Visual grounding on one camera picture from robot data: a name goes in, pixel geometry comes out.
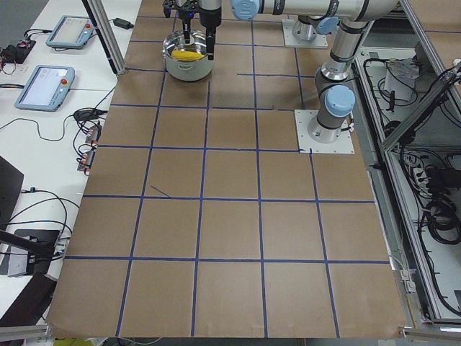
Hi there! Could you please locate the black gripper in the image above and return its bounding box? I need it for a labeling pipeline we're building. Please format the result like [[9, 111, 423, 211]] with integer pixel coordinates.
[[199, 0, 220, 61]]

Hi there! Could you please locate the yellow corn cob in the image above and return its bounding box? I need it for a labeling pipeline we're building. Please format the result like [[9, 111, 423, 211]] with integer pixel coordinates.
[[171, 50, 205, 62]]

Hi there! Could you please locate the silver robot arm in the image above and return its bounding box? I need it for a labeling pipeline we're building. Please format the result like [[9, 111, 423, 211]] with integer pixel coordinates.
[[210, 1, 396, 113]]

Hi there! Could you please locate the white cooking pot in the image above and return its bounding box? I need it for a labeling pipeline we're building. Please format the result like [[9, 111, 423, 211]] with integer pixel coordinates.
[[163, 30, 214, 81]]

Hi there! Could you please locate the black power adapter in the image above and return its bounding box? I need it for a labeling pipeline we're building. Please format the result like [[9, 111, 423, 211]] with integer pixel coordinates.
[[112, 17, 134, 30]]

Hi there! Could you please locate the far teach pendant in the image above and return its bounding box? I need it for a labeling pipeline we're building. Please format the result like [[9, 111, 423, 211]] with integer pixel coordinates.
[[45, 16, 94, 49]]

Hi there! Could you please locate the teach pendant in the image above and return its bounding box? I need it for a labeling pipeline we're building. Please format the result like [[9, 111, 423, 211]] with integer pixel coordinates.
[[45, 16, 94, 49], [14, 65, 75, 112]]

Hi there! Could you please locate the near teach pendant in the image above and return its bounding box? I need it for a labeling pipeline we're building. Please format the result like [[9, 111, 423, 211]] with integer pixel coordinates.
[[14, 65, 75, 112]]

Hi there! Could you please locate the small circuit board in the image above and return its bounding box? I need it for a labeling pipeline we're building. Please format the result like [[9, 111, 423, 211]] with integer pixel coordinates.
[[77, 149, 96, 176]]

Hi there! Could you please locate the brown paper table cover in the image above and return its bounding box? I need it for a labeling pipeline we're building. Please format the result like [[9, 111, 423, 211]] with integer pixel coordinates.
[[48, 1, 406, 338]]

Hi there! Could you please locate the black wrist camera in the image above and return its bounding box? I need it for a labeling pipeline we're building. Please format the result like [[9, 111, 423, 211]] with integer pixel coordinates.
[[162, 0, 198, 44]]

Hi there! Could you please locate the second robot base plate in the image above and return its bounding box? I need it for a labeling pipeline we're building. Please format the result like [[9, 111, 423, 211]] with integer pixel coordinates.
[[282, 19, 328, 49]]

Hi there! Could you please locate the aluminium frame post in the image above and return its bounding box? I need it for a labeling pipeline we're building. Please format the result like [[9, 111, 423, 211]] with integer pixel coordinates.
[[81, 0, 126, 76]]

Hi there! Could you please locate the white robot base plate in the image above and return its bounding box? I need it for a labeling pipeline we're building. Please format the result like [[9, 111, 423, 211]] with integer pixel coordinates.
[[295, 110, 354, 154]]

